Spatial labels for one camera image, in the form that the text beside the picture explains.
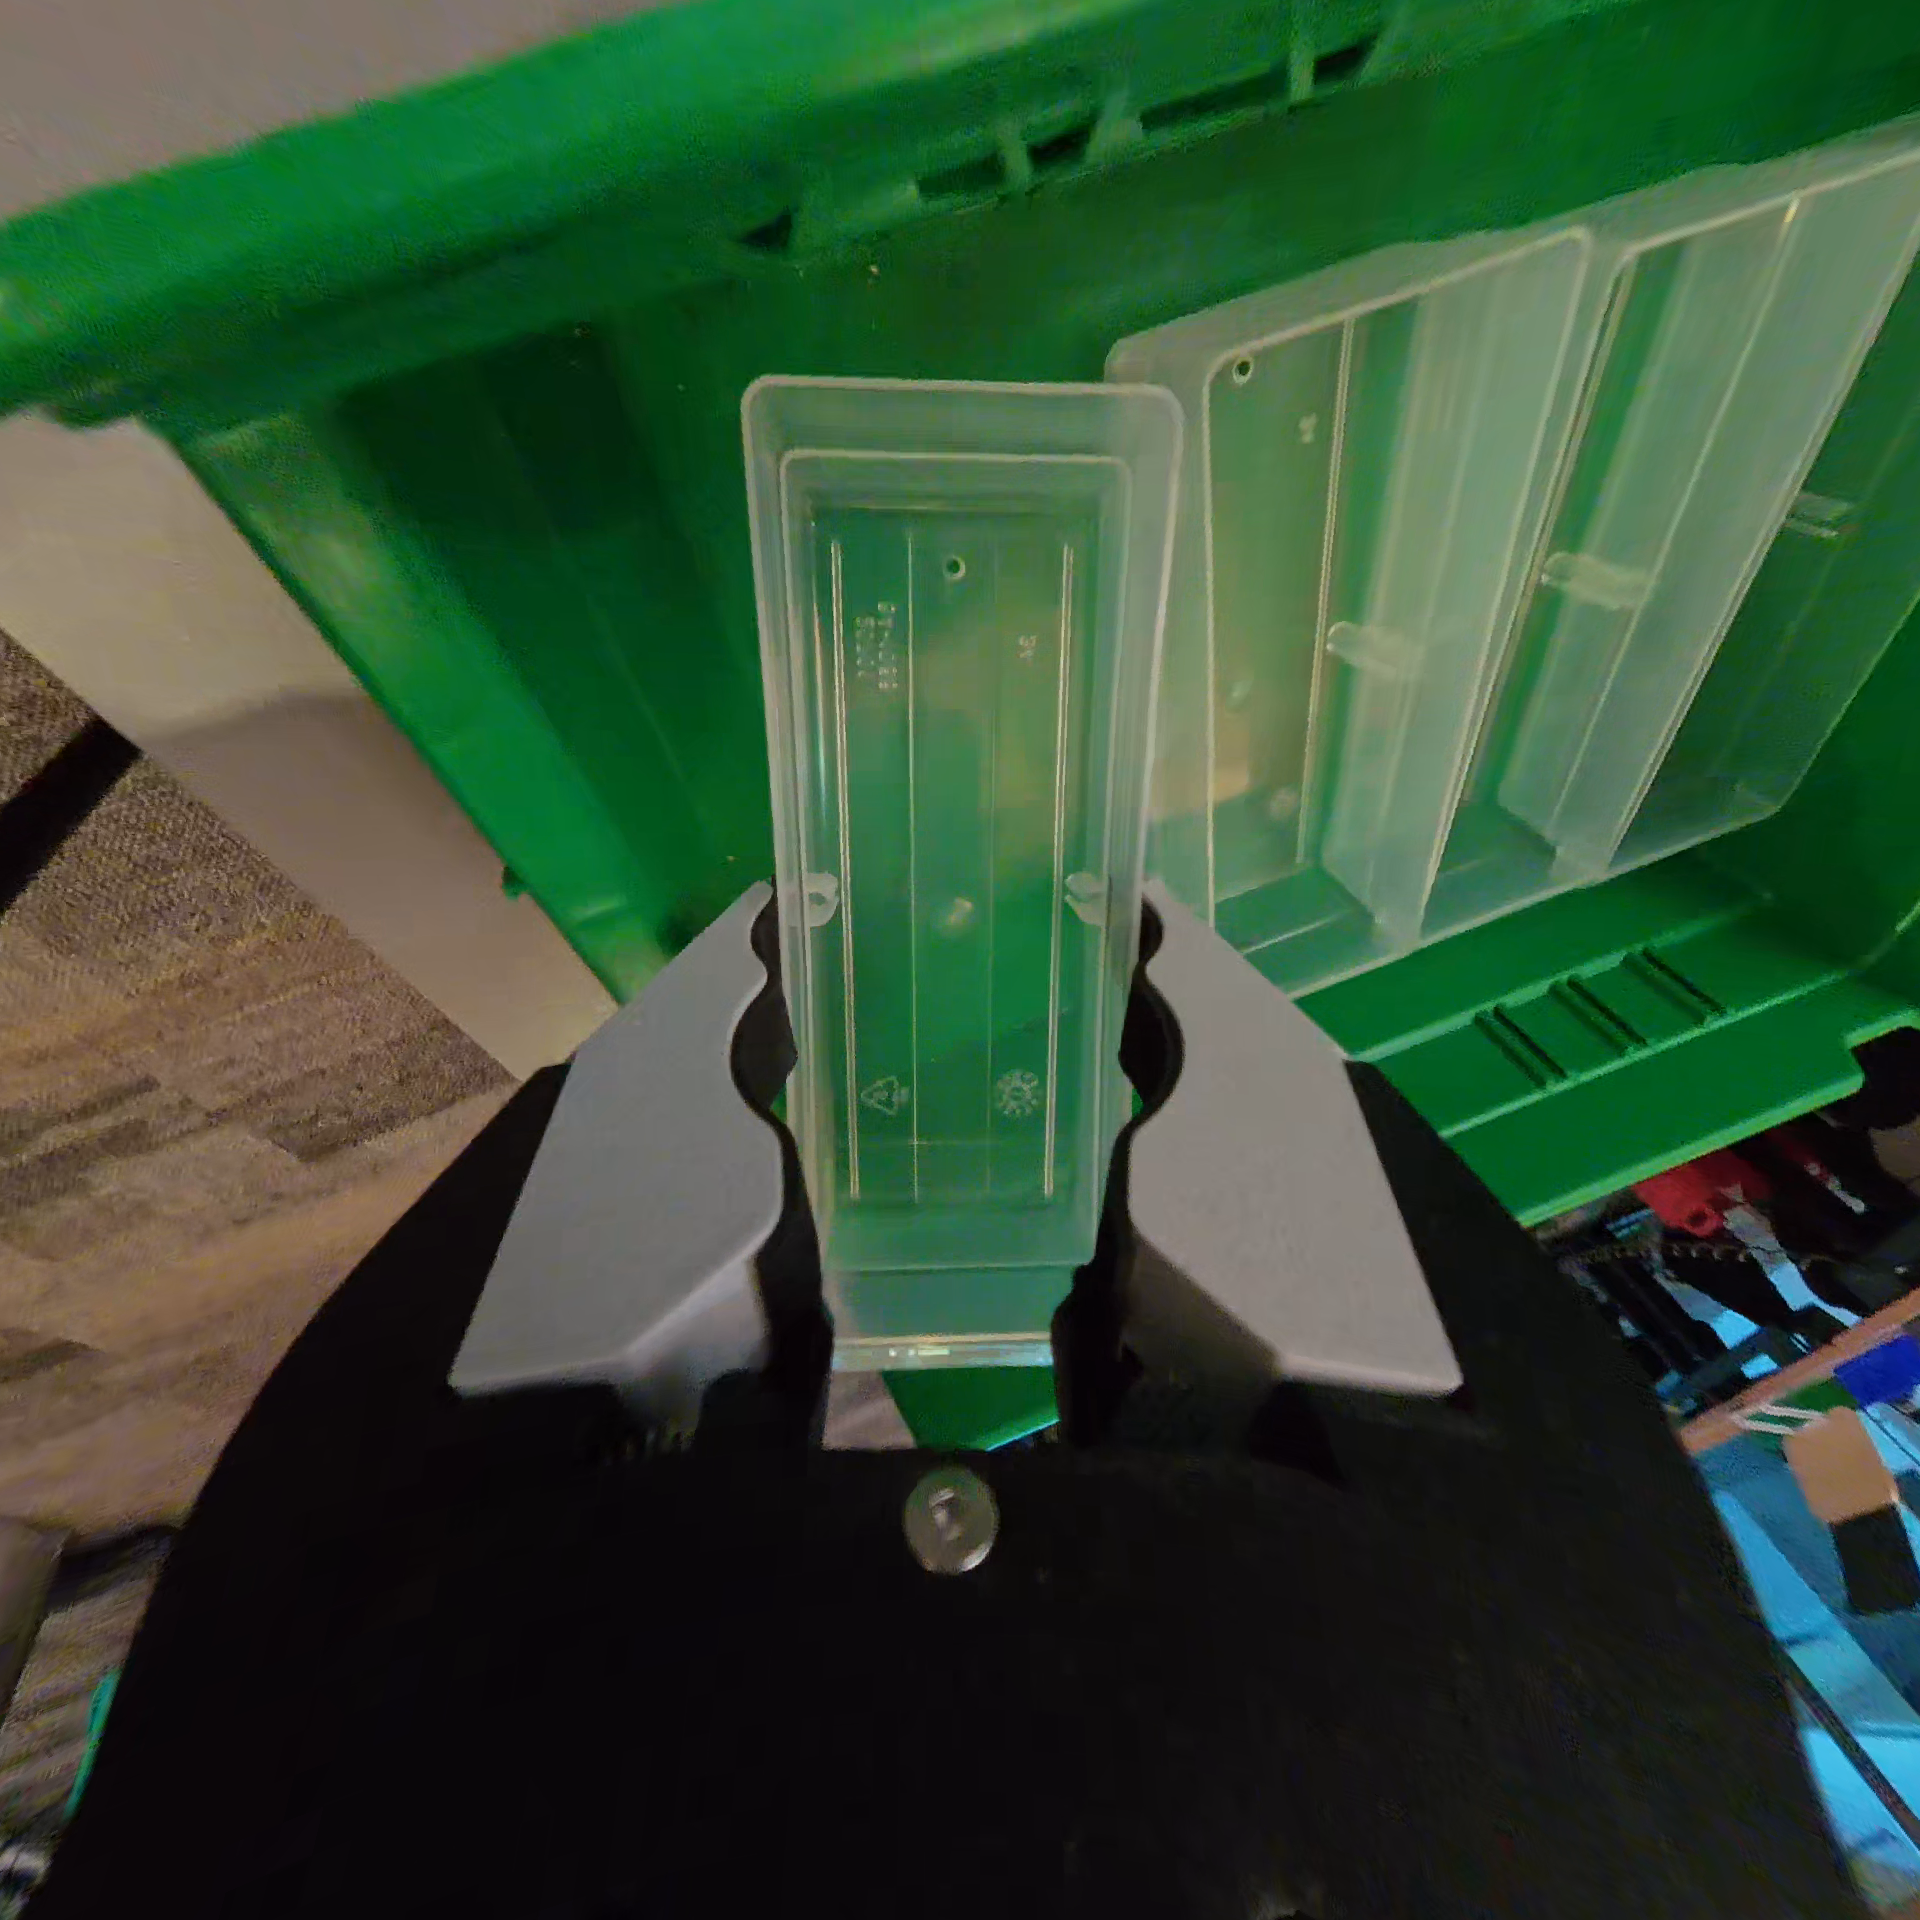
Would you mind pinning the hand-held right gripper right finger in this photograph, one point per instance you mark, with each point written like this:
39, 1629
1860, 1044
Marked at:
1275, 1202

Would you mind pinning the green plastic bin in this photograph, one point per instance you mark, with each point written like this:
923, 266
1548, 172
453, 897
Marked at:
603, 226

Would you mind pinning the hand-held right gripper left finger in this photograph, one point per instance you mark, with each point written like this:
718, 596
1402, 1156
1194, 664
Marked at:
626, 1202

